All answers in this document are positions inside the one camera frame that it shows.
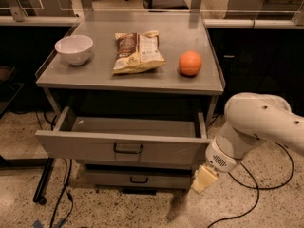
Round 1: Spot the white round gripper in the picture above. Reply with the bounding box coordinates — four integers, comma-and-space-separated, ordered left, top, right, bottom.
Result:
191, 137, 237, 193

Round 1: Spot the grey top drawer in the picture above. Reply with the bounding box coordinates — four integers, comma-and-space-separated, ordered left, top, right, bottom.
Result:
36, 106, 210, 169

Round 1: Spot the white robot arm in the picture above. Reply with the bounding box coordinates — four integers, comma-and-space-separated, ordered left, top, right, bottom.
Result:
192, 92, 304, 193

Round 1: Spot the grey metal cabinet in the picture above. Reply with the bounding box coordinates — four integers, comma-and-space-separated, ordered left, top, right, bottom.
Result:
36, 12, 224, 190

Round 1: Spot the orange ball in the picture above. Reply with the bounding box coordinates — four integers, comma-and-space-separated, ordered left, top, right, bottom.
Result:
179, 51, 202, 77

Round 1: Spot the brown yellow chip bag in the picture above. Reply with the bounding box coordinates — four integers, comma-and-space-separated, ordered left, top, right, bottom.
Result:
112, 30, 166, 75

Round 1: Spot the black stand leg with wheel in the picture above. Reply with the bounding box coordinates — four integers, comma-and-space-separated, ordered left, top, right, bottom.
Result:
33, 158, 54, 205

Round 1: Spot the white ceramic bowl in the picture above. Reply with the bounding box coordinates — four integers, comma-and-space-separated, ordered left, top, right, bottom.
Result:
55, 35, 93, 66

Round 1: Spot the clear acrylic barrier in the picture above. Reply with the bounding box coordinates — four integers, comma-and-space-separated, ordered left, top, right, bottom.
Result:
0, 0, 304, 26

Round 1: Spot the black floor cable right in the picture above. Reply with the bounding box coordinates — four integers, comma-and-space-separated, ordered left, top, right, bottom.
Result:
206, 113, 295, 228

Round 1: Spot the black floor cable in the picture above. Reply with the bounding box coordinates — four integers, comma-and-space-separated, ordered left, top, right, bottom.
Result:
206, 113, 295, 228
33, 111, 75, 228

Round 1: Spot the black floor cable left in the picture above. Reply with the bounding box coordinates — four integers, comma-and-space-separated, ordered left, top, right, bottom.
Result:
33, 111, 75, 228

